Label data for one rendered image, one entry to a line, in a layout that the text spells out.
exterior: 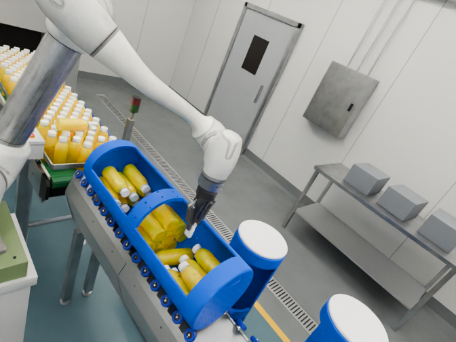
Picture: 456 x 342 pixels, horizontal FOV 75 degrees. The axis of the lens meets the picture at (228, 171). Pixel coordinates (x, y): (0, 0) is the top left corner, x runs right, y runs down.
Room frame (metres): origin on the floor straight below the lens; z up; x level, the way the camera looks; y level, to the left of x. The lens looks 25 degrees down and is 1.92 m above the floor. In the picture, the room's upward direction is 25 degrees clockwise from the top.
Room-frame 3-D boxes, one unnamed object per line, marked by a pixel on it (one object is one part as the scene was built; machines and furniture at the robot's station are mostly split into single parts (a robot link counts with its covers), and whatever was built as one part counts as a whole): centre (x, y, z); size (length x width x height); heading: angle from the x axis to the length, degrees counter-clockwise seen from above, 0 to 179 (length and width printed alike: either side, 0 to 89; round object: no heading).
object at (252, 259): (1.30, -0.31, 0.59); 0.28 x 0.28 x 0.88
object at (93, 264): (1.34, 0.53, 0.31); 0.06 x 0.06 x 0.63; 56
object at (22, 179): (1.19, 0.96, 0.50); 0.04 x 0.04 x 1.00; 56
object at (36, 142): (1.19, 0.96, 1.05); 0.20 x 0.10 x 0.10; 56
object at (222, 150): (0.92, 0.04, 1.54); 0.13 x 0.11 x 0.16; 24
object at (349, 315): (1.02, -0.79, 1.03); 0.28 x 0.28 x 0.01
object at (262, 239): (1.30, -0.31, 1.03); 0.28 x 0.28 x 0.01
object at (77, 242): (1.22, 0.61, 0.31); 0.06 x 0.06 x 0.63; 56
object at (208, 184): (0.91, 0.04, 1.43); 0.09 x 0.09 x 0.06
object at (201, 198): (0.91, 0.04, 1.35); 0.08 x 0.07 x 0.09; 145
